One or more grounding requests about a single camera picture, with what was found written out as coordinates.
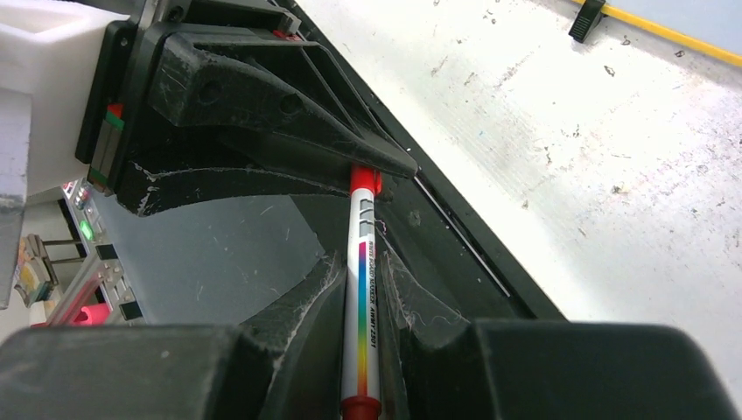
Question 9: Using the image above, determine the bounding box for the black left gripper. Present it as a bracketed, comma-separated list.
[75, 1, 417, 217]

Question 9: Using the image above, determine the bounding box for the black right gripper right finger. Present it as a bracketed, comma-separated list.
[377, 245, 739, 419]

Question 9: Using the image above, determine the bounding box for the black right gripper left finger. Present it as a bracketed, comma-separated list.
[1, 253, 347, 419]

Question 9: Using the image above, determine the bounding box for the red capped whiteboard marker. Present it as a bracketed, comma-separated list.
[340, 189, 382, 419]

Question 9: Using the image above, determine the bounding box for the red marker cap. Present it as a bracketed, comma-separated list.
[350, 164, 382, 196]

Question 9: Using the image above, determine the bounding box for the black whiteboard clip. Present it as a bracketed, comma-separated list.
[568, 0, 606, 44]

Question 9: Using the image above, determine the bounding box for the yellow framed whiteboard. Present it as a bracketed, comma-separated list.
[603, 0, 741, 67]

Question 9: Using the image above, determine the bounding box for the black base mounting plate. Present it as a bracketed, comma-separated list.
[280, 1, 565, 321]

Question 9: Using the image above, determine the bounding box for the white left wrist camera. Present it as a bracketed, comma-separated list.
[1, 1, 128, 195]

